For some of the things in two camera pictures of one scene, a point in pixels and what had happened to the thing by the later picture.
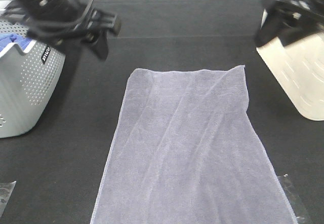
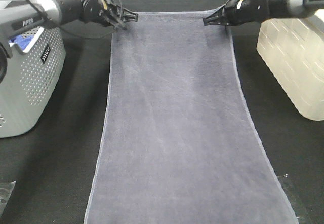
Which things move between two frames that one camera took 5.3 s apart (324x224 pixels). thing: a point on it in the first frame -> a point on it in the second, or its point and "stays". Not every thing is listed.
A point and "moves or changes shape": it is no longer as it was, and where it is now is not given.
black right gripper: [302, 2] -> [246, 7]
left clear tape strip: [6, 190] stays
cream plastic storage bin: [298, 65] stays
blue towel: [6, 39] stays
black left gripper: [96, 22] -> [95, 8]
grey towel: [187, 152] moves or changes shape
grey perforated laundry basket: [29, 81] stays
